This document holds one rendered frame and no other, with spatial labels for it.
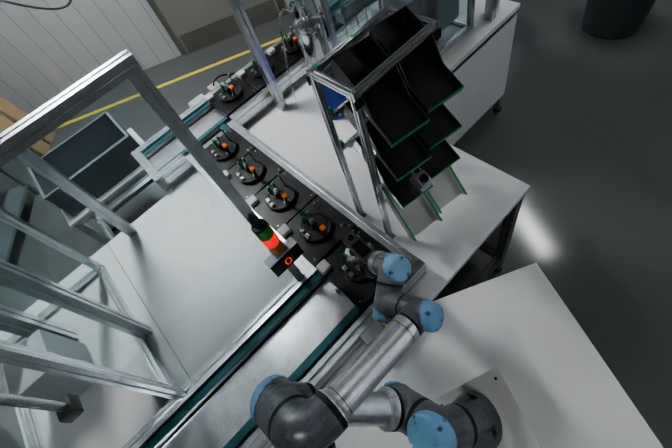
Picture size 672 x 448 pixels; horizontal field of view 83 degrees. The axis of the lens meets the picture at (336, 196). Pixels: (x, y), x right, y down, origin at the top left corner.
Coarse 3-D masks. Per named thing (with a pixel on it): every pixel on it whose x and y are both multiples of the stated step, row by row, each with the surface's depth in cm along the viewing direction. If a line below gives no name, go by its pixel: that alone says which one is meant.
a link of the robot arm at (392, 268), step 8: (376, 256) 114; (384, 256) 109; (392, 256) 106; (400, 256) 105; (376, 264) 111; (384, 264) 106; (392, 264) 104; (400, 264) 104; (408, 264) 105; (376, 272) 113; (384, 272) 106; (392, 272) 104; (400, 272) 104; (408, 272) 105; (384, 280) 106; (392, 280) 105; (400, 280) 104
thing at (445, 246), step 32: (288, 96) 229; (256, 128) 220; (288, 128) 214; (320, 128) 208; (352, 128) 202; (288, 160) 200; (320, 160) 195; (352, 160) 190; (480, 160) 173; (480, 192) 164; (512, 192) 160; (448, 224) 159; (480, 224) 155; (448, 256) 151; (416, 288) 147
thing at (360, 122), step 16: (384, 16) 115; (368, 32) 114; (432, 32) 106; (336, 48) 110; (400, 48) 103; (320, 64) 107; (384, 64) 101; (368, 80) 99; (320, 96) 114; (352, 96) 98; (336, 144) 131; (368, 144) 114; (368, 160) 119; (352, 192) 154; (384, 208) 143; (384, 224) 153
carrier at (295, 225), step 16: (304, 208) 167; (320, 208) 165; (288, 224) 164; (304, 224) 160; (336, 224) 158; (352, 224) 157; (304, 240) 158; (320, 240) 155; (336, 240) 154; (304, 256) 154; (320, 256) 152
